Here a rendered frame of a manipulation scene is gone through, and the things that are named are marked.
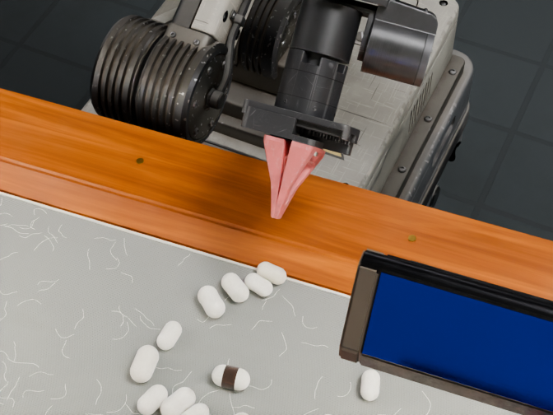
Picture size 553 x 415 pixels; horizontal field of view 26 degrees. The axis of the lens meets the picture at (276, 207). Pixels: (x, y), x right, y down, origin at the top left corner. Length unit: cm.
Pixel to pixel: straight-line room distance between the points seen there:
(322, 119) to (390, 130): 64
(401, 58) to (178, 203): 30
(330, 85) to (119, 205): 29
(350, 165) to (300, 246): 46
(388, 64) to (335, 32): 6
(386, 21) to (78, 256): 40
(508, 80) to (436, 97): 58
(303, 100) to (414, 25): 12
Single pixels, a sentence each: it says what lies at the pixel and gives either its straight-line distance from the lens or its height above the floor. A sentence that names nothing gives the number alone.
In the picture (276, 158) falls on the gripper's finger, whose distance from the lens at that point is 109.
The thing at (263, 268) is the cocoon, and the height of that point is 76.
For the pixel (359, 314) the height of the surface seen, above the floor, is 108.
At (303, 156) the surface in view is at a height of 92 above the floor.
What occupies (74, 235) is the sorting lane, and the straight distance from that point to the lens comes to 127.
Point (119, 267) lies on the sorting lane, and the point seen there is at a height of 74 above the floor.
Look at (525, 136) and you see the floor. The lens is 238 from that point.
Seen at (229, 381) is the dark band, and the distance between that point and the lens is 114.
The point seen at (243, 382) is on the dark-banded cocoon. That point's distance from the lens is 114.
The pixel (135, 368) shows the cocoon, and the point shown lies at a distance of 115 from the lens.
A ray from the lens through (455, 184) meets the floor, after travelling 227.
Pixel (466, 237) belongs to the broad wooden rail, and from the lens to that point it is 123.
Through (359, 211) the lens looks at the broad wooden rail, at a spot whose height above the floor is 76.
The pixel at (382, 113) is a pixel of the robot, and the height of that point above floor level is 47.
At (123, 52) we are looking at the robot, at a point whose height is 79.
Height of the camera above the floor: 174
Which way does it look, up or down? 52 degrees down
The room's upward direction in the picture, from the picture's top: straight up
